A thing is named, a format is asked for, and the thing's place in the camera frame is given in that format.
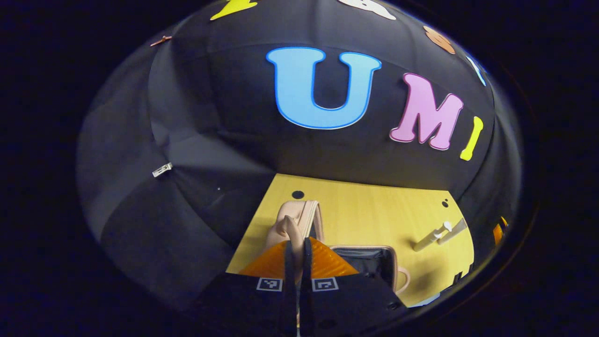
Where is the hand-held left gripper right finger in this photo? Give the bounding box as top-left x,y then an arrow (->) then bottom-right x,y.
299,236 -> 408,337

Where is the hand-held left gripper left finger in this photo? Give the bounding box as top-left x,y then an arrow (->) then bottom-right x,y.
187,236 -> 298,337

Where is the white pump bottle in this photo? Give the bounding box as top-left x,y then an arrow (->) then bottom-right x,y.
413,221 -> 453,252

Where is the black backdrop cloth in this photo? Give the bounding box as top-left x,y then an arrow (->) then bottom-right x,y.
77,0 -> 522,309

